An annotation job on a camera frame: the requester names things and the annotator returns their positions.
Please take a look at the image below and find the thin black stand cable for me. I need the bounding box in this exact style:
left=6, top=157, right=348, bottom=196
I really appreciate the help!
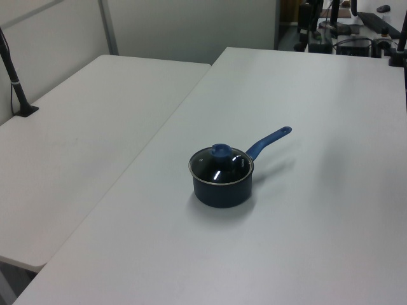
left=0, top=31, right=17, bottom=115

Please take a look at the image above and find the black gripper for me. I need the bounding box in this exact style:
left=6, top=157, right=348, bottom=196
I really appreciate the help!
left=294, top=0, right=322, bottom=52

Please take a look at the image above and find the black camera stand pole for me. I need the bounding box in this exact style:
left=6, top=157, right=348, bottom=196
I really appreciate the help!
left=387, top=18, right=407, bottom=68
left=0, top=27, right=40, bottom=118

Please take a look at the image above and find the glass lid with blue knob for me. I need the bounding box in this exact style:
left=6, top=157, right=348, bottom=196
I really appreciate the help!
left=188, top=143, right=255, bottom=186

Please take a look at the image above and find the black keyboard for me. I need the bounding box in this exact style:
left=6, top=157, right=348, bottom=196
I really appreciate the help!
left=357, top=11, right=402, bottom=36

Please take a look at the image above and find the black computer box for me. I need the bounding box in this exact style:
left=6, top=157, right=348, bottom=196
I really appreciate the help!
left=336, top=37, right=373, bottom=57

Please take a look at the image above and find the dark blue saucepan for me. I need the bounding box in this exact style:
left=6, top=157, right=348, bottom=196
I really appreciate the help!
left=188, top=126, right=293, bottom=209

